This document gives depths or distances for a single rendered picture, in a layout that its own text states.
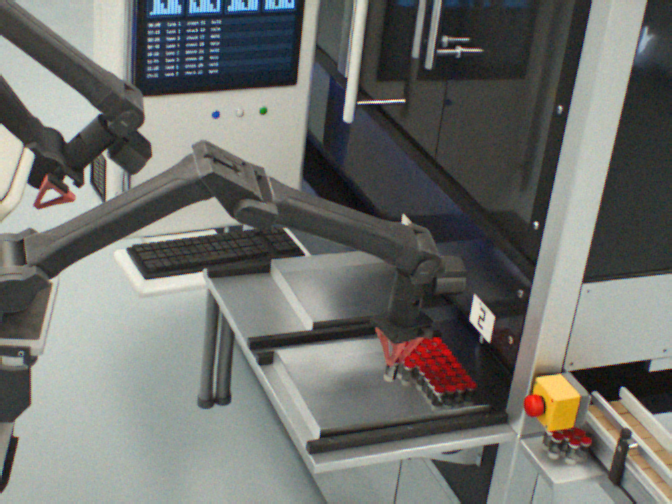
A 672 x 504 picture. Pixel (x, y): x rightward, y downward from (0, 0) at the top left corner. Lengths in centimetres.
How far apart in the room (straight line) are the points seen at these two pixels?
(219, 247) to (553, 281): 101
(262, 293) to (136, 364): 136
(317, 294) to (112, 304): 169
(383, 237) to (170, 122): 95
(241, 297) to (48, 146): 57
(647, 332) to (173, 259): 111
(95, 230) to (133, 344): 216
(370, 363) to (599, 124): 72
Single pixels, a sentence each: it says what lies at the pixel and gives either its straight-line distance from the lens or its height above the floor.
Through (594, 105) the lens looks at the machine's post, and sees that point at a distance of 207.
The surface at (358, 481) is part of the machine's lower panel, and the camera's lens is 314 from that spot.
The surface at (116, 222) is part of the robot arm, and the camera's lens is 194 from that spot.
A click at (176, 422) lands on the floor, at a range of 376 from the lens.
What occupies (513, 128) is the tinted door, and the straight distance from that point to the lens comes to 229.
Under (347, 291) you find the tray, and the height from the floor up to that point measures 88.
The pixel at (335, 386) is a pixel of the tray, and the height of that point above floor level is 88.
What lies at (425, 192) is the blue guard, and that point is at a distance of 261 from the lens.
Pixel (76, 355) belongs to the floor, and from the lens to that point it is 404.
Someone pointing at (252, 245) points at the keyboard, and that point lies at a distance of 298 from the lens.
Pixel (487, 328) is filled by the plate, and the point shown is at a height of 101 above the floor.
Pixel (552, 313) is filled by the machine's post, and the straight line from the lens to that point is 224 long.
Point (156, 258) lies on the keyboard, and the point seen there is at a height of 83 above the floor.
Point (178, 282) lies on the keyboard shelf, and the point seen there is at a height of 80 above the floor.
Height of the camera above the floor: 226
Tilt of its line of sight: 29 degrees down
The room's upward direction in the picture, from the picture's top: 7 degrees clockwise
